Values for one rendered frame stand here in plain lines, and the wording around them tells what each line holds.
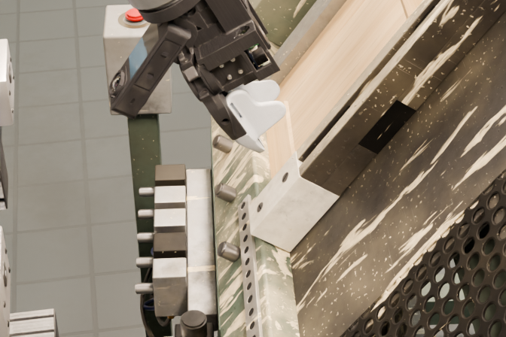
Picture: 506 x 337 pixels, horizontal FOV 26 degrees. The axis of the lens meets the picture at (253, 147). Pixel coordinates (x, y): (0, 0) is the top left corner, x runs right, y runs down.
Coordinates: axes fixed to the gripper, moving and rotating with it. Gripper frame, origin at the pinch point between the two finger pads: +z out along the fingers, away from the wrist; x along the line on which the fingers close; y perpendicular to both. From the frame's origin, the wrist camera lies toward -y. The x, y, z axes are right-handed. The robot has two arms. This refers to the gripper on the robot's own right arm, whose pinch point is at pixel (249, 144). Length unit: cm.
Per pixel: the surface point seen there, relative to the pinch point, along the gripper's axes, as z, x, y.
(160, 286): 47, 40, -34
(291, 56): 37, 66, 0
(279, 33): 47, 90, -2
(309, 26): 33, 66, 5
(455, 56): 22.9, 27.3, 23.3
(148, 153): 57, 90, -38
